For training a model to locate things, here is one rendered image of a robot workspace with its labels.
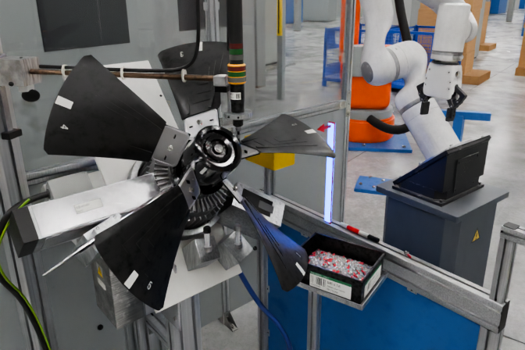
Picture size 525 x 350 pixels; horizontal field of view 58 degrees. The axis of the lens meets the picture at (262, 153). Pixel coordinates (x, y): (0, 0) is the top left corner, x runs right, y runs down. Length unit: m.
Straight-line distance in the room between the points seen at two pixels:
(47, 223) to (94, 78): 0.32
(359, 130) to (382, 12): 3.41
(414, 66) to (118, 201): 1.06
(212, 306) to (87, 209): 1.37
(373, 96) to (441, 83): 3.55
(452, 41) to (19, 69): 1.16
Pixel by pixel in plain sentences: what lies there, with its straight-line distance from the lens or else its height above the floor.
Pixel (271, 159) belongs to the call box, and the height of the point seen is 1.02.
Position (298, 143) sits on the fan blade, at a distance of 1.24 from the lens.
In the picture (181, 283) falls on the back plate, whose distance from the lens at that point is 1.24.
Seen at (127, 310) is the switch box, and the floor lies 0.67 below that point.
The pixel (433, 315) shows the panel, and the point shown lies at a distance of 1.42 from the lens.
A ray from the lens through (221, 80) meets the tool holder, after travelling 1.13.
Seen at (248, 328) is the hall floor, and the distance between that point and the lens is 2.45.
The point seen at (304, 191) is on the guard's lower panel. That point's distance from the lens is 2.50.
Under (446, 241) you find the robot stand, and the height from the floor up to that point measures 0.83.
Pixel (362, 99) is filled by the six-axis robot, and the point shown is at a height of 0.49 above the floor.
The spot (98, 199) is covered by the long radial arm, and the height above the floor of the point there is 1.12.
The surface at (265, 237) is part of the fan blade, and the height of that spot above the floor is 1.04.
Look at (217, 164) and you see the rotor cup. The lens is 1.06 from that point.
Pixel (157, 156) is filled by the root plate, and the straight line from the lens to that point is 1.11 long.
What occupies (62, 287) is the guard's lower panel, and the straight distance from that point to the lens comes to 1.93.
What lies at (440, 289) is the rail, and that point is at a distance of 1.35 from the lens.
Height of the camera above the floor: 1.56
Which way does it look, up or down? 19 degrees down
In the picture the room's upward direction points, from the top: 1 degrees counter-clockwise
